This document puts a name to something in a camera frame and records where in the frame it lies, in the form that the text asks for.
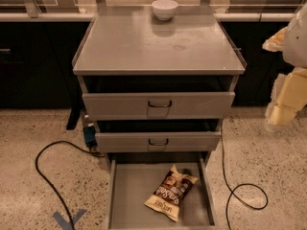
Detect blue power adapter box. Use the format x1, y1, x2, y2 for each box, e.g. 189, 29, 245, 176
83, 126, 97, 148

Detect dark base cabinets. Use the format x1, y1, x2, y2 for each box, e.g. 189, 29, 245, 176
0, 22, 293, 108

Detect blue tape floor mark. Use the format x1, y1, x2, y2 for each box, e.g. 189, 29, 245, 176
52, 208, 88, 230

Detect bottom grey drawer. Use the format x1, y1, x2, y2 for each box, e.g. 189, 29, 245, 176
105, 158, 219, 230

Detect brown chip bag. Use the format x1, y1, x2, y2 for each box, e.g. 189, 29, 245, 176
144, 165, 198, 222

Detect black cable on right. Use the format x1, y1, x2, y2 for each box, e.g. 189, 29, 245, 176
220, 125, 270, 230

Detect top grey drawer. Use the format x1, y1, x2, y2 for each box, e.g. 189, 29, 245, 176
83, 92, 235, 121

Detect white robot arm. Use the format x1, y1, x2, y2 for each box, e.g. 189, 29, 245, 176
263, 4, 307, 132

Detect black cable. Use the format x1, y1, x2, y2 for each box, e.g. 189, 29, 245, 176
220, 125, 270, 230
35, 140, 106, 230

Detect grey drawer cabinet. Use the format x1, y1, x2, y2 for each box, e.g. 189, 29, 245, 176
73, 6, 246, 160

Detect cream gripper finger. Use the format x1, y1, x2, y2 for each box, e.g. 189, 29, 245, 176
265, 103, 296, 132
262, 27, 287, 52

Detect black cable on left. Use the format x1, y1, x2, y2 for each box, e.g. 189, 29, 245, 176
35, 140, 106, 230

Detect white bowl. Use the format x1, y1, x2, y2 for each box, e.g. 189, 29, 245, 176
152, 0, 178, 21

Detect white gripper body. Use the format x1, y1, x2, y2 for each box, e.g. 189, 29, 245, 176
271, 67, 307, 112

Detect middle grey drawer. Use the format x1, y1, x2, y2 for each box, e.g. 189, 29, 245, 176
95, 131, 221, 152

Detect white rail ledge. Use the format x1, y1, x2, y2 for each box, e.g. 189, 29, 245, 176
0, 13, 295, 22

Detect grey drawer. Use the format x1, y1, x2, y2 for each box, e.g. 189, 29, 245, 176
105, 158, 219, 230
95, 131, 221, 152
83, 92, 235, 121

